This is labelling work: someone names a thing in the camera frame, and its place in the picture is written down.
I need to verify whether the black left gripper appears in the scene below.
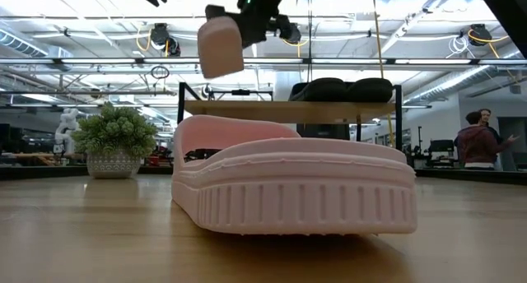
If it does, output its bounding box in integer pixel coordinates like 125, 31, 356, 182
204, 0, 289, 49

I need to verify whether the pink rubber slide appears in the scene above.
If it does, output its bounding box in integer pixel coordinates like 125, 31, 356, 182
170, 114, 419, 236
196, 15, 245, 80

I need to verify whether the black rubber slide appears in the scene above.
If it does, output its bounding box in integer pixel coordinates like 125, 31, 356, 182
289, 77, 350, 103
345, 77, 394, 104

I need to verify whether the black monitor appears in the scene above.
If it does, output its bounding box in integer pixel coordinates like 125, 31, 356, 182
296, 123, 352, 142

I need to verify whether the long ceiling light bar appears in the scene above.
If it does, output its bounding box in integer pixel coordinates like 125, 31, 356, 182
0, 56, 527, 67

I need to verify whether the green potted plant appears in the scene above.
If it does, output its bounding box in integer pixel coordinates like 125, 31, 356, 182
71, 102, 159, 180

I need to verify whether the white humanoid robot figure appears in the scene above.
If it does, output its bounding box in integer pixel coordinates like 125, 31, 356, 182
54, 108, 82, 157

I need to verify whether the black ceiling cable reel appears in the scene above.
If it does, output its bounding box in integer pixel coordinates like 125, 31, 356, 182
467, 22, 511, 49
283, 22, 305, 46
148, 22, 182, 58

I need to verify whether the wooden shelf with black frame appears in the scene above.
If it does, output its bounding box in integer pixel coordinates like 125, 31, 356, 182
175, 81, 403, 152

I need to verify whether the yellow hanging cable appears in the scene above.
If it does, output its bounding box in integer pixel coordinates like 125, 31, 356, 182
371, 0, 397, 149

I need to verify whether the grey ventilation duct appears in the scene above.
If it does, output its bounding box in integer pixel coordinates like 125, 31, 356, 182
0, 27, 75, 72

